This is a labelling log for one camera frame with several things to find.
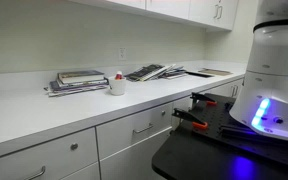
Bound white cup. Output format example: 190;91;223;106
107;75;127;97

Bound silver upper cabinet handle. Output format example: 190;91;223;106
213;3;220;20
217;4;224;20

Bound pile of glossy magazines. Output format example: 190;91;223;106
160;65;188;80

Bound silver drawer handle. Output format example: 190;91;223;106
132;123;154;135
23;165;47;180

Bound white wall outlet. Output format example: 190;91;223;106
117;46;128;61

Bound stack of magazines left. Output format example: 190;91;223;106
43;81;109;98

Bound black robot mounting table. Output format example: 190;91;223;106
151;92;288;180

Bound dark hardcover book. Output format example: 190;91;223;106
57;69;106;85

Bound white drawer front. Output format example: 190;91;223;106
96;102;174;160
171;96;194;131
0;127;99;180

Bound silver cabinet handle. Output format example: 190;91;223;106
213;3;220;20
217;4;224;20
230;84;240;98

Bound white upper cabinet door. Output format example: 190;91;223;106
145;0;192;20
106;0;147;10
188;0;240;31

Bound spread of magazines centre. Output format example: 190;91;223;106
124;63;177;83

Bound black clamp with orange tip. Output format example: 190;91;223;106
189;92;218;108
171;107;209;131

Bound flat black folder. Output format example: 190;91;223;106
185;70;214;79

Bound glue stick with colourful label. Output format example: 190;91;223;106
114;70;124;81

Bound silver lower cabinet handle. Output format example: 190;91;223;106
230;84;240;98

